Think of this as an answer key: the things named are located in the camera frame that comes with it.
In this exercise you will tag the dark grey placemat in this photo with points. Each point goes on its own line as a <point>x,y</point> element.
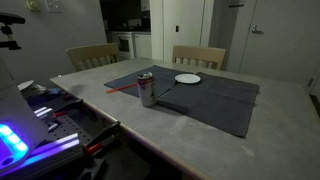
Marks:
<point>163,78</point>
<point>213,100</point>

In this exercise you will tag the silver metal bar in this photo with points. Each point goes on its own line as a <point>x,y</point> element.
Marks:
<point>42,111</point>

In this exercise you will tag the white kitchen cabinet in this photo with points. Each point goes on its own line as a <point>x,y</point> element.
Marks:
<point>142,45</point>

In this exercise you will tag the grey door sign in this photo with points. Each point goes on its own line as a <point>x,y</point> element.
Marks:
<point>236,3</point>

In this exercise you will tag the red drinking straw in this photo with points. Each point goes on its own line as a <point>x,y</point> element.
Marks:
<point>121,88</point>

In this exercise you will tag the small black wall switch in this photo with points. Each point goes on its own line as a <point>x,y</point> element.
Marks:
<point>177,28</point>

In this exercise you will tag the silver and red soda can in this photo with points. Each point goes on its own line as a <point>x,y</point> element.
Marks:
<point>146,91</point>

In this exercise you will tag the light wooden chair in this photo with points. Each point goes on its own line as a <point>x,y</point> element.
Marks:
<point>91,51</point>
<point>198,53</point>

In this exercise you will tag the small white plate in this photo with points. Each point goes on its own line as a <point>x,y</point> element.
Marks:
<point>187,78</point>

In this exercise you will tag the white robot base, blue light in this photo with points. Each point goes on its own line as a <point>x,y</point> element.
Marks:
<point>16,116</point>

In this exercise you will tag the perforated dark breadboard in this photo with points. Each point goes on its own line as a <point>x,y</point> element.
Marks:
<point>68,128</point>

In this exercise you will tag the aluminium extrusion rail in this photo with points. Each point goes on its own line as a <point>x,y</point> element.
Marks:
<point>56,148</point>

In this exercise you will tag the grey door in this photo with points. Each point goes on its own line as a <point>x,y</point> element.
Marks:
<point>286,43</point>

